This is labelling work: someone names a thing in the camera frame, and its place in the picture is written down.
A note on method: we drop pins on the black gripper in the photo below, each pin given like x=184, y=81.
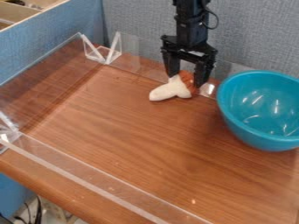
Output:
x=202, y=55

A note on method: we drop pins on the white brown toy mushroom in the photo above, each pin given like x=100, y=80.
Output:
x=178, y=87

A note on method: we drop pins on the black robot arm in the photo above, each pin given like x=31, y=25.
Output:
x=188, y=45

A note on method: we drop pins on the blue plastic bowl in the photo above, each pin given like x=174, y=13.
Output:
x=259, y=104

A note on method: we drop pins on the clear acrylic front barrier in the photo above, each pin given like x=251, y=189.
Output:
x=102, y=183

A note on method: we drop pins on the wooden shelf box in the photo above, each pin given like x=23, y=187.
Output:
x=18, y=10

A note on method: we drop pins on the clear acrylic corner bracket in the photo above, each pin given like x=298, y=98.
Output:
x=102, y=54

